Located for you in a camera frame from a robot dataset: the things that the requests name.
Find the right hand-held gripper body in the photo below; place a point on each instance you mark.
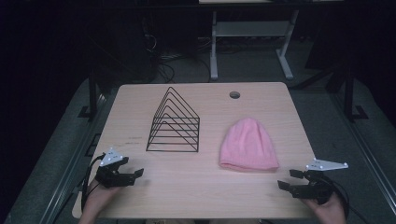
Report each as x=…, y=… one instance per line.
x=314, y=186

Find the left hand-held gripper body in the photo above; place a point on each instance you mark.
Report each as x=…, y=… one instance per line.
x=109, y=177

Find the person's left hand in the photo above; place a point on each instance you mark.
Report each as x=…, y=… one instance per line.
x=100, y=196

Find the person's right hand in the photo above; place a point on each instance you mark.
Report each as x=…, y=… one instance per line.
x=328, y=211

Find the pink knit beanie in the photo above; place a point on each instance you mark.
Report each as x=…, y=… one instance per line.
x=248, y=146

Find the black metal stand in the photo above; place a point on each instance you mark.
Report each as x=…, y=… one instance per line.
x=349, y=99
x=92, y=96

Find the grey metal floor rail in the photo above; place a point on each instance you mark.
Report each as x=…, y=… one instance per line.
x=70, y=165
x=367, y=155

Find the white metal desk frame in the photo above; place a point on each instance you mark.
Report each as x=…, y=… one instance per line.
x=249, y=28

